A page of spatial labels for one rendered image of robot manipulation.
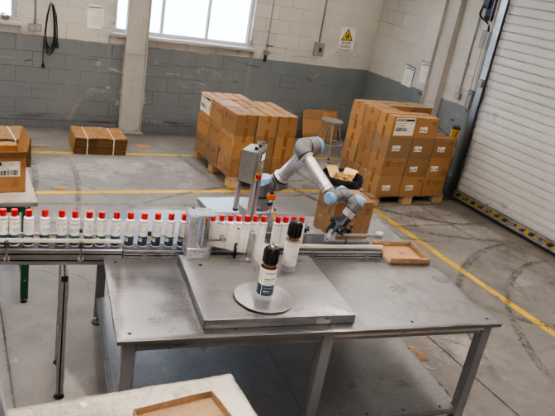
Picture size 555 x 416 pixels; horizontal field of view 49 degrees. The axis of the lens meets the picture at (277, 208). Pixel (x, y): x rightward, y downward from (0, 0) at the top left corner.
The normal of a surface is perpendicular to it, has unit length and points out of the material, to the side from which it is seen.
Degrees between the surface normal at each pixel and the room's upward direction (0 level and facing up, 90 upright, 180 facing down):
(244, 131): 90
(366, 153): 87
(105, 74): 90
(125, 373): 90
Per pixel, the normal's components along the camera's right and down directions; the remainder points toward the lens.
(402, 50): -0.88, 0.02
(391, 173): 0.47, 0.43
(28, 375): 0.17, -0.92
